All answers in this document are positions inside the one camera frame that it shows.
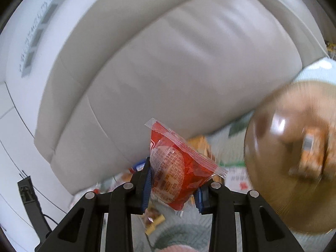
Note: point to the white green snack packet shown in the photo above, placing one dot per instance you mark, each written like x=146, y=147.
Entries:
x=237, y=179

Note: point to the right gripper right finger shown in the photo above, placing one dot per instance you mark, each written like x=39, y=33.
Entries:
x=261, y=228

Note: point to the red bun packet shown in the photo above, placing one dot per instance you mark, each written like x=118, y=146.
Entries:
x=179, y=170

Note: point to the orange rice cake pack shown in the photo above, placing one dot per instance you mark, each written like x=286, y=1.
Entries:
x=309, y=154

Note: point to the amber ribbed glass bowl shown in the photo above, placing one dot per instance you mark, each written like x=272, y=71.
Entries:
x=275, y=153

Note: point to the yellow label snack packet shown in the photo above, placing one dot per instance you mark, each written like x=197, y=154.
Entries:
x=151, y=219

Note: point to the beige leather headboard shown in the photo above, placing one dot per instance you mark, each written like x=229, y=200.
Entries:
x=194, y=65

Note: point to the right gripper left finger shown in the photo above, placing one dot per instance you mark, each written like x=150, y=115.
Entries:
x=81, y=228

